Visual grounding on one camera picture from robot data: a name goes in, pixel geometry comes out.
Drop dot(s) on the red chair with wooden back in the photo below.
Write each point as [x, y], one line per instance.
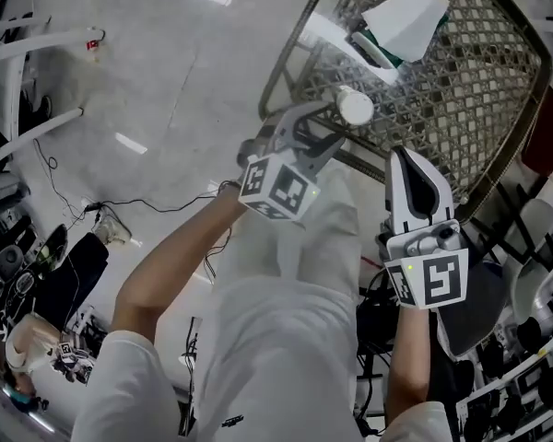
[546, 136]

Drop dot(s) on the person's right forearm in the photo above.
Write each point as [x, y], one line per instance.
[408, 352]

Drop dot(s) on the white shelving unit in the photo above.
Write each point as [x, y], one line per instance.
[502, 382]

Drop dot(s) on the gray chair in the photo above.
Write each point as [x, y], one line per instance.
[470, 320]

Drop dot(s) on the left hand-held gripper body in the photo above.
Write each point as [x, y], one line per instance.
[276, 187]

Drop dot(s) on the black power adapter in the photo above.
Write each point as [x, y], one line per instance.
[94, 207]

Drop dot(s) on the person's white trousers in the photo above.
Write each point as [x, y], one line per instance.
[322, 228]

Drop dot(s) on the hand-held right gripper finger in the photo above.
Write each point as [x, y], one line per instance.
[444, 201]
[396, 187]

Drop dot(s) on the white plastic cup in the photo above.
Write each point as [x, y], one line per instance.
[355, 106]

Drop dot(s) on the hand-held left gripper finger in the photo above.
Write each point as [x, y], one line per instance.
[289, 129]
[320, 154]

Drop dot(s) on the white power strip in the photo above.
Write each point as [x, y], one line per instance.
[113, 235]

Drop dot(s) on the person's left forearm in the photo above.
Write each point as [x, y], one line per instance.
[166, 265]

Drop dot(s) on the metal mesh basket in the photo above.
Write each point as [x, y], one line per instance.
[465, 108]

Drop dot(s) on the group of black bags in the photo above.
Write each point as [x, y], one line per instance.
[530, 334]

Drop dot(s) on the black backpack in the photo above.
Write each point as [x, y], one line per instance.
[78, 283]

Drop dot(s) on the white table with black lines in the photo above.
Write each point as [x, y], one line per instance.
[37, 42]

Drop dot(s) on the person's white shirt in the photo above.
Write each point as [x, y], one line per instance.
[281, 362]

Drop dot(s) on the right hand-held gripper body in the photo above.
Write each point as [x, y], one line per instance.
[442, 279]

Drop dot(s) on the small red white object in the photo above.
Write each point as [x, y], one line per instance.
[93, 45]

